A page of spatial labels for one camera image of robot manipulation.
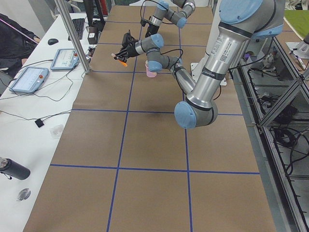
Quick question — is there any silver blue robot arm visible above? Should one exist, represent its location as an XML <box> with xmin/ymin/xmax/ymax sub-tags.
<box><xmin>113</xmin><ymin>0</ymin><xmax>285</xmax><ymax>129</ymax></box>
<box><xmin>145</xmin><ymin>0</ymin><xmax>196</xmax><ymax>37</ymax></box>

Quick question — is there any blue teach pendant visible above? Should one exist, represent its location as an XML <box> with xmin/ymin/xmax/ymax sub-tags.
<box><xmin>50</xmin><ymin>48</ymin><xmax>79</xmax><ymax>71</ymax></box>
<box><xmin>9</xmin><ymin>67</ymin><xmax>49</xmax><ymax>93</ymax></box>

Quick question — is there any small black box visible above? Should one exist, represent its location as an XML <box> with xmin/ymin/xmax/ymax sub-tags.
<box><xmin>87</xmin><ymin>27</ymin><xmax>98</xmax><ymax>44</ymax></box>

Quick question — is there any near blue teach pendant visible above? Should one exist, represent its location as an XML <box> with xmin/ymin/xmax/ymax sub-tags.
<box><xmin>9</xmin><ymin>67</ymin><xmax>49</xmax><ymax>93</ymax></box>

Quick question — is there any orange highlighter pen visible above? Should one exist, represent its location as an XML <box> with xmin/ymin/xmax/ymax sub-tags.
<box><xmin>111</xmin><ymin>53</ymin><xmax>127</xmax><ymax>67</ymax></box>

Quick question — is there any black monitor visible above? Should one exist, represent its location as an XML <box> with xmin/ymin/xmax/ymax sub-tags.
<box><xmin>84</xmin><ymin>0</ymin><xmax>105</xmax><ymax>28</ymax></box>

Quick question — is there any pink mesh pen holder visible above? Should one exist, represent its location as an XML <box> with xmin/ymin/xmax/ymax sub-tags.
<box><xmin>145</xmin><ymin>60</ymin><xmax>157</xmax><ymax>78</ymax></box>

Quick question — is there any black keyboard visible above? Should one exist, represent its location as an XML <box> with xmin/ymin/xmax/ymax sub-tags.
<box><xmin>72</xmin><ymin>18</ymin><xmax>85</xmax><ymax>40</ymax></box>

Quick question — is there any black water bottle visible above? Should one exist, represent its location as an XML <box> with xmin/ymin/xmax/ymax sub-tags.
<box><xmin>0</xmin><ymin>157</ymin><xmax>30</xmax><ymax>180</ymax></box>

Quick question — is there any black computer mouse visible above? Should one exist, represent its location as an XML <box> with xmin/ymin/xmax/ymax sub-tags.
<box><xmin>47</xmin><ymin>38</ymin><xmax>58</xmax><ymax>45</ymax></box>

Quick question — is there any small black adapter puck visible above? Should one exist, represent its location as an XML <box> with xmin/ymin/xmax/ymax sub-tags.
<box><xmin>35</xmin><ymin>118</ymin><xmax>44</xmax><ymax>128</ymax></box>

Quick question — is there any far blue teach pendant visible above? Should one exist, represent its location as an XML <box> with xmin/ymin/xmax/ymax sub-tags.
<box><xmin>50</xmin><ymin>48</ymin><xmax>79</xmax><ymax>71</ymax></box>

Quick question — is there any person in black jacket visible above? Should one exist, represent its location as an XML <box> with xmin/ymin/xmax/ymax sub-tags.
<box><xmin>0</xmin><ymin>14</ymin><xmax>40</xmax><ymax>77</ymax></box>

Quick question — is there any aluminium frame post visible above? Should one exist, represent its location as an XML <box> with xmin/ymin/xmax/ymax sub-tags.
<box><xmin>55</xmin><ymin>0</ymin><xmax>90</xmax><ymax>74</ymax></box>

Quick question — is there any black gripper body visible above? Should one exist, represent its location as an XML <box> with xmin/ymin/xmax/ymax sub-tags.
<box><xmin>146</xmin><ymin>23</ymin><xmax>159</xmax><ymax>35</ymax></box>
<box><xmin>125</xmin><ymin>41</ymin><xmax>138</xmax><ymax>58</ymax></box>

